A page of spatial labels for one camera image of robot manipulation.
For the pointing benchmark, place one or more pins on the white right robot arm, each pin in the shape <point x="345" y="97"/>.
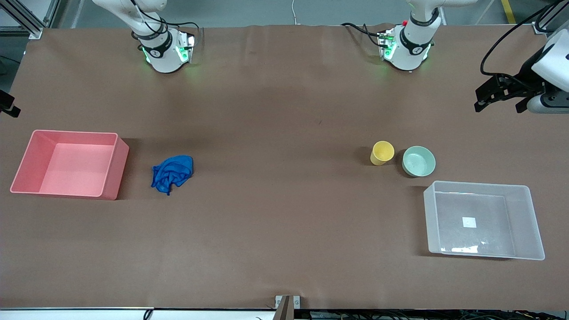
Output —
<point x="162" y="53"/>

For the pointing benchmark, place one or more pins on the aluminium frame post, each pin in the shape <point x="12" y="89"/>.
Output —
<point x="26" y="22"/>
<point x="540" y="28"/>

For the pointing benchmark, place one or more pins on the pink plastic box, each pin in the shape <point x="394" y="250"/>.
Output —
<point x="71" y="171"/>

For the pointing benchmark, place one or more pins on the yellow cup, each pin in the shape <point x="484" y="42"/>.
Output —
<point x="382" y="152"/>

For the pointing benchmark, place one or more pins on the metal table edge bracket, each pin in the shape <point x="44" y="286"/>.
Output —
<point x="286" y="306"/>

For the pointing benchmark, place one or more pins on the blue cloth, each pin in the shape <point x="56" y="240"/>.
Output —
<point x="172" y="174"/>

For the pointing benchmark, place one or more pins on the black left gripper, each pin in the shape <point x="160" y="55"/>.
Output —
<point x="523" y="83"/>

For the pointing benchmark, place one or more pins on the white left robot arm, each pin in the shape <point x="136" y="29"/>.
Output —
<point x="415" y="44"/>

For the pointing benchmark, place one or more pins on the brown table cover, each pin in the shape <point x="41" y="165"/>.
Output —
<point x="275" y="200"/>

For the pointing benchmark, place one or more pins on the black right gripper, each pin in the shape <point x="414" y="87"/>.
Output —
<point x="6" y="103"/>

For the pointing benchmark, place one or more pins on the clear plastic box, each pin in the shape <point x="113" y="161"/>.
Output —
<point x="484" y="222"/>

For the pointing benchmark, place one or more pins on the pale green bowl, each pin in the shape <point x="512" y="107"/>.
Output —
<point x="418" y="161"/>

